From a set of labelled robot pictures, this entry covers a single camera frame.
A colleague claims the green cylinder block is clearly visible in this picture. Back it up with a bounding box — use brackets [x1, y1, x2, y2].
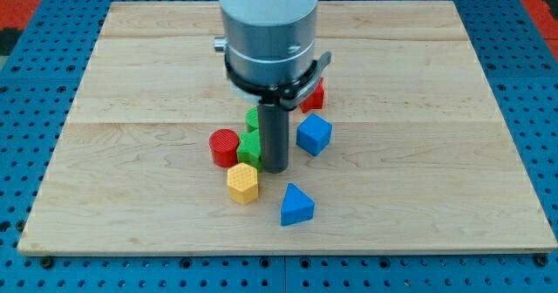
[245, 106, 259, 133]

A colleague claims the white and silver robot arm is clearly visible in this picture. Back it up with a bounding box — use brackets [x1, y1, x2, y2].
[214, 0, 331, 111]

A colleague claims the red heart block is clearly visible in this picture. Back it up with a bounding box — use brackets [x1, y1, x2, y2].
[299, 78, 325, 113]

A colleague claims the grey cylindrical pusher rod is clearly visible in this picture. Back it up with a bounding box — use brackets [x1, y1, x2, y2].
[257, 104, 289, 174]

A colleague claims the green star block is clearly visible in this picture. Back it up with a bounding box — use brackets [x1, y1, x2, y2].
[236, 129, 262, 172]

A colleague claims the blue cube block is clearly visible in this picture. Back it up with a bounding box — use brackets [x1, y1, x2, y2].
[296, 113, 333, 156]

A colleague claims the red cylinder block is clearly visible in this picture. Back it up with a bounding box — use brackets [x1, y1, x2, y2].
[209, 129, 240, 167]

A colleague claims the yellow hexagon block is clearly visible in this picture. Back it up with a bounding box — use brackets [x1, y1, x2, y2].
[227, 163, 259, 205]

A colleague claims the blue triangle block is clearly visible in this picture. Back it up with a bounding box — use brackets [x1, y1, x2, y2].
[280, 183, 316, 226]

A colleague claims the light wooden board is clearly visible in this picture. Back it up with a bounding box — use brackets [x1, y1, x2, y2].
[18, 1, 557, 256]

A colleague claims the black clamp ring with lever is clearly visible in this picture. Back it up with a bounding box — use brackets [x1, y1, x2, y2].
[223, 51, 333, 112]

